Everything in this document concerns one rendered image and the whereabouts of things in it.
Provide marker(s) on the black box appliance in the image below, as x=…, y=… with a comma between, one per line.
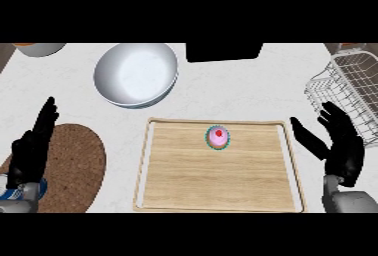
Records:
x=222, y=51

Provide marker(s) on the pink frosted cupcake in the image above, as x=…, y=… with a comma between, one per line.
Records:
x=217, y=137

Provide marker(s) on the large white bowl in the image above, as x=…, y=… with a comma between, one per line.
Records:
x=135, y=74

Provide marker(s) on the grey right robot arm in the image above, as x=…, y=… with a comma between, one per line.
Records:
x=347, y=197

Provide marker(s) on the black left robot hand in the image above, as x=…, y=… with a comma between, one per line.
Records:
x=29, y=153

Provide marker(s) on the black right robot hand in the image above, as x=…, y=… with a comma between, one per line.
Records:
x=344, y=146

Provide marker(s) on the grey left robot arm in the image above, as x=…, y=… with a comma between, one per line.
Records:
x=20, y=197

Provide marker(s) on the round brown cork placemat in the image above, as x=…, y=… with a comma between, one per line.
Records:
x=67, y=168

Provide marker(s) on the grey round pot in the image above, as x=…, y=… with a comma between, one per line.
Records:
x=38, y=48

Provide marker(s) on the wooden tray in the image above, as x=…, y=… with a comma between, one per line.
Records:
x=218, y=166

